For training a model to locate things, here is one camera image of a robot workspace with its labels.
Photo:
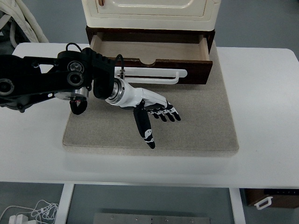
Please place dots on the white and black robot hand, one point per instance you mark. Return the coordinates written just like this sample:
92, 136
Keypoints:
133, 96

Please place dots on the dark brown wooden drawer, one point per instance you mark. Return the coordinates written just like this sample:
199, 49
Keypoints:
149, 50

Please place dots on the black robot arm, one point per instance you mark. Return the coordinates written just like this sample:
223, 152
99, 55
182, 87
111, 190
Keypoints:
35, 77

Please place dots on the grey fabric mat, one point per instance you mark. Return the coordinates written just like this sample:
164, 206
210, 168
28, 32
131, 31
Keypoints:
198, 116

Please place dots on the white table leg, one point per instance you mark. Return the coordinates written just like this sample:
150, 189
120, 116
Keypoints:
237, 207
64, 205

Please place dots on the white charger plug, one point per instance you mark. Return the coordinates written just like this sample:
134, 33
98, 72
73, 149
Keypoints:
17, 219

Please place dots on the brown wooden box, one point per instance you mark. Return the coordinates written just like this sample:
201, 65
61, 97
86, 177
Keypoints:
285, 200

